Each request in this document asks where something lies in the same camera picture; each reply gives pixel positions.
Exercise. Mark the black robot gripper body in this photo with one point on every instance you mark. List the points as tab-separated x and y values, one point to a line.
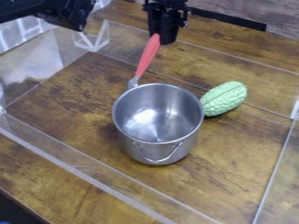
170	6

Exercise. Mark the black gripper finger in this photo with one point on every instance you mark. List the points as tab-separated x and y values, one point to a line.
170	25
154	21

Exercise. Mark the orange handled metal spoon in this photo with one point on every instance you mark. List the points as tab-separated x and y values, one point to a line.
148	57

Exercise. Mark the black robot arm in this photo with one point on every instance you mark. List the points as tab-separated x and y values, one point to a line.
66	13

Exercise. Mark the green bitter melon toy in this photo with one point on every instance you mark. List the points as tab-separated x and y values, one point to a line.
224	98

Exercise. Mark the stainless steel pot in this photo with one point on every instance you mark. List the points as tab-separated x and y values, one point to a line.
158	118

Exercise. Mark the clear acrylic enclosure wall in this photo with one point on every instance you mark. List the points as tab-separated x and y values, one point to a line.
240	178

